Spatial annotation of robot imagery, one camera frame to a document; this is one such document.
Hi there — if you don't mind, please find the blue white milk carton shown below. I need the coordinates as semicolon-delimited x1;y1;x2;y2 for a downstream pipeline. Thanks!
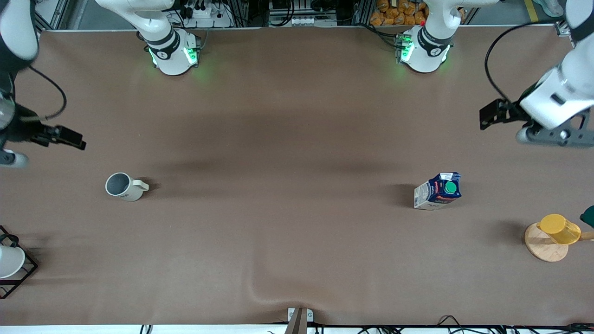
413;172;463;211

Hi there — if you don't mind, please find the yellow plastic cup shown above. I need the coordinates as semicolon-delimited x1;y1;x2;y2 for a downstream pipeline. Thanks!
537;213;582;245

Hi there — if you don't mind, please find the wooden cup stand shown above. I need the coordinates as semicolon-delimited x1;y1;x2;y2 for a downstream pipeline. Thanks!
524;222;594;263

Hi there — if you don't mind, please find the white mug with grey inside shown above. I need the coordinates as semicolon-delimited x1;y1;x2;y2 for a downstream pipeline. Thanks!
105;172;150;202

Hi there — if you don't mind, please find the bag of orange snacks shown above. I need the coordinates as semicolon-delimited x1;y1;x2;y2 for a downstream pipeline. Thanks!
369;0;428;27

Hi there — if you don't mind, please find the white power strip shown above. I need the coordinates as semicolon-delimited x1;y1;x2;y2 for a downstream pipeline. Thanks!
182;3;233;28

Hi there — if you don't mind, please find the brown table cover sheet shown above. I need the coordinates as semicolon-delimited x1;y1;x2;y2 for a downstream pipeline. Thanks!
0;26;594;327

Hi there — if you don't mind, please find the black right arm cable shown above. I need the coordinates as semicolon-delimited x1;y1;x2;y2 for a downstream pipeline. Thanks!
19;64;68;123

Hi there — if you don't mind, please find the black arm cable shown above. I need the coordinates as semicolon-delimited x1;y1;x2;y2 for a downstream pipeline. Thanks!
19;64;68;123
484;19;566;105

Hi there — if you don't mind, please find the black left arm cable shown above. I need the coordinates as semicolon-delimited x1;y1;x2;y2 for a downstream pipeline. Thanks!
484;19;566;105

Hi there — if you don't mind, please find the aluminium frame profile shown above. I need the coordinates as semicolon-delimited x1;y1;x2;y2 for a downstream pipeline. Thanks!
33;0;90;32

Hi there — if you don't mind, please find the black wire rack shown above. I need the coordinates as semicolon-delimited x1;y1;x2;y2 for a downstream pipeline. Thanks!
0;225;39;300

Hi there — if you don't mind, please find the black floor cable bundle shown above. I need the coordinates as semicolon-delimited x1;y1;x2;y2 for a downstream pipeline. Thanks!
306;315;594;334

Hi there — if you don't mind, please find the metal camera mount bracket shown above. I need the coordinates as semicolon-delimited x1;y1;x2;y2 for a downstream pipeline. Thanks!
286;307;315;334

